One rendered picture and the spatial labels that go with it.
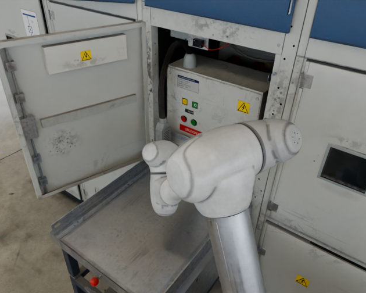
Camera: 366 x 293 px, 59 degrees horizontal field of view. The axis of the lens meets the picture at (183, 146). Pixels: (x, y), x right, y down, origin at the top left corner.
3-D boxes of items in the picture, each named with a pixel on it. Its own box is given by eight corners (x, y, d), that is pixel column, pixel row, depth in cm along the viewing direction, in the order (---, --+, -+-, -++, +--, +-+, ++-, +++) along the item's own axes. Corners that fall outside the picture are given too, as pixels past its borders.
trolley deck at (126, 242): (164, 329, 111) (163, 320, 107) (51, 240, 140) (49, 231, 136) (250, 213, 157) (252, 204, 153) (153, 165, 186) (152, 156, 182)
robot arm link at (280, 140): (251, 115, 89) (213, 127, 82) (305, 103, 74) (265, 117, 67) (262, 161, 90) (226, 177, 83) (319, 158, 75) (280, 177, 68)
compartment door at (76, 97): (34, 192, 157) (-14, 39, 115) (146, 150, 189) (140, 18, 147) (39, 200, 153) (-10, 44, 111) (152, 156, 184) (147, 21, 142)
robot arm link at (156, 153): (158, 141, 136) (160, 172, 135) (136, 139, 122) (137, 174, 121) (181, 139, 130) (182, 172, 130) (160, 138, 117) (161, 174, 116)
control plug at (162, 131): (162, 155, 166) (162, 126, 156) (155, 152, 169) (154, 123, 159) (171, 148, 172) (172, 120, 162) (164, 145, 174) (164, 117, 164)
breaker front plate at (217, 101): (244, 185, 156) (261, 95, 128) (165, 149, 178) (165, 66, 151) (246, 183, 156) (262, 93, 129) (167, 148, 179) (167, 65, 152)
